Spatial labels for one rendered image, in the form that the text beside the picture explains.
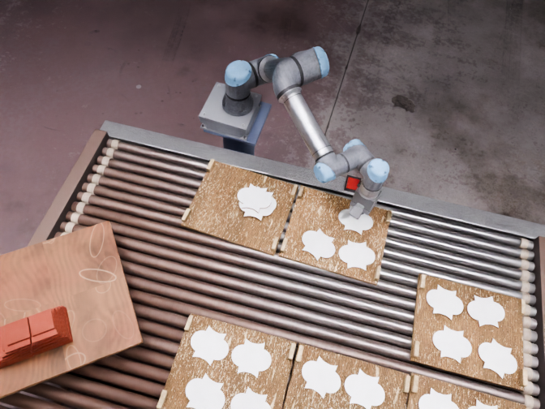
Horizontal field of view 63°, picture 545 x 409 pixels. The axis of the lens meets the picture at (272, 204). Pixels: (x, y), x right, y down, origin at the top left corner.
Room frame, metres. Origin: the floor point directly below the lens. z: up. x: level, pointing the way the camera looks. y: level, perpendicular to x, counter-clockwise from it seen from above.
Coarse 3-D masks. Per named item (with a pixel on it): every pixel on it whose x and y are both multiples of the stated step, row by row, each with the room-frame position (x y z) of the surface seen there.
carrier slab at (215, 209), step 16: (208, 176) 1.07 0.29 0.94; (224, 176) 1.07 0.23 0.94; (240, 176) 1.08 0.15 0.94; (256, 176) 1.09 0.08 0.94; (208, 192) 0.98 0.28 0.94; (224, 192) 0.99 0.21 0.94; (288, 192) 1.02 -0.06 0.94; (192, 208) 0.90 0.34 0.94; (208, 208) 0.91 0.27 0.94; (224, 208) 0.91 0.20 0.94; (288, 208) 0.95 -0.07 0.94; (192, 224) 0.82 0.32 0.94; (208, 224) 0.83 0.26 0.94; (224, 224) 0.84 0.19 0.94; (240, 224) 0.85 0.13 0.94; (256, 224) 0.85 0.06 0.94; (272, 224) 0.86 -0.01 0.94; (240, 240) 0.77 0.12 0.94; (256, 240) 0.78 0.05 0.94; (272, 240) 0.79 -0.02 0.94
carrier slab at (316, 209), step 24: (312, 192) 1.03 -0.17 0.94; (312, 216) 0.92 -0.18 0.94; (336, 216) 0.93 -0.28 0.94; (384, 216) 0.95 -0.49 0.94; (288, 240) 0.79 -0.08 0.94; (336, 240) 0.81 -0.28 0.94; (360, 240) 0.82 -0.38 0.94; (384, 240) 0.84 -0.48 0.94; (312, 264) 0.70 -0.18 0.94; (336, 264) 0.71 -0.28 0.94
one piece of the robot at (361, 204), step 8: (360, 184) 0.94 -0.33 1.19; (360, 192) 0.90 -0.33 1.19; (352, 200) 0.91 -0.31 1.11; (360, 200) 0.90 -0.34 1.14; (368, 200) 0.88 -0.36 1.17; (376, 200) 0.91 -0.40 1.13; (352, 208) 0.88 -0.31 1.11; (360, 208) 0.88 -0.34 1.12; (368, 208) 0.87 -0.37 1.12; (352, 216) 0.85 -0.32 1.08
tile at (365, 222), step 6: (342, 210) 0.95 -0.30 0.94; (348, 210) 0.96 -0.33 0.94; (342, 216) 0.93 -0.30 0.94; (348, 216) 0.93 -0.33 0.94; (360, 216) 0.94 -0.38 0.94; (366, 216) 0.94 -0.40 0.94; (342, 222) 0.90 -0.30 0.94; (348, 222) 0.90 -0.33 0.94; (354, 222) 0.90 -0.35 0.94; (360, 222) 0.90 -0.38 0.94; (366, 222) 0.91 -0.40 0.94; (372, 222) 0.91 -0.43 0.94; (348, 228) 0.87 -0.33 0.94; (354, 228) 0.87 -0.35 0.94; (360, 228) 0.88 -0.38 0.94; (366, 228) 0.88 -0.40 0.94; (360, 234) 0.85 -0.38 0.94
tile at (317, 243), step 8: (312, 232) 0.84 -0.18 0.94; (320, 232) 0.84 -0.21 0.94; (304, 240) 0.80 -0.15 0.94; (312, 240) 0.80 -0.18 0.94; (320, 240) 0.80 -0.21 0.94; (328, 240) 0.81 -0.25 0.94; (304, 248) 0.76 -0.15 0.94; (312, 248) 0.76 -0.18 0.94; (320, 248) 0.77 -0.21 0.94; (328, 248) 0.77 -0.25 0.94; (320, 256) 0.73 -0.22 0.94; (328, 256) 0.73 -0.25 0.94
